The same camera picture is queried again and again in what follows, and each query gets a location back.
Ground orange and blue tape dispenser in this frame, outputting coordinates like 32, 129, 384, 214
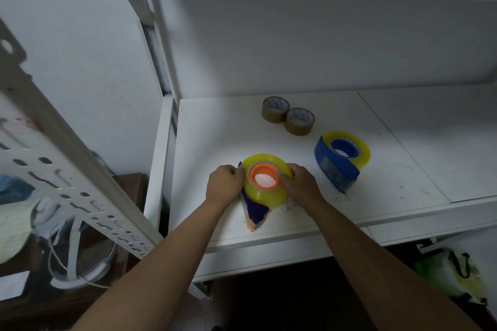
237, 162, 281, 233

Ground person's right hand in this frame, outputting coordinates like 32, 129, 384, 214
277, 163, 327, 217

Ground person's right forearm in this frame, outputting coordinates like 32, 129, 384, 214
310, 199, 484, 331

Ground green yellow bag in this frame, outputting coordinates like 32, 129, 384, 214
413, 248, 488, 305

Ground cream paper sheet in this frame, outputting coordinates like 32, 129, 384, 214
0, 202, 38, 265

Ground white crumpled cloth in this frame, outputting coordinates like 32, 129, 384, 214
31, 197, 65, 238

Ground person's left hand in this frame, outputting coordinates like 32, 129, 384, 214
204, 164, 246, 209

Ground small brown tape roll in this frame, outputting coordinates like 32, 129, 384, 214
261, 96, 291, 124

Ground white metal shelf rack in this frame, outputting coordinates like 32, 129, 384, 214
0, 0, 497, 298

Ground blue bag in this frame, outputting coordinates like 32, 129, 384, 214
0, 174, 36, 205

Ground large brown tape roll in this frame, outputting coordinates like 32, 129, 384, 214
284, 107, 316, 137

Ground yellow tape roll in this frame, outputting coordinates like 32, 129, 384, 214
240, 153, 294, 210
322, 130, 372, 171

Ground person's left forearm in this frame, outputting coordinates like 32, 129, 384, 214
71, 199, 233, 331

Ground white card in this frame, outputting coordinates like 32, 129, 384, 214
0, 270, 31, 301

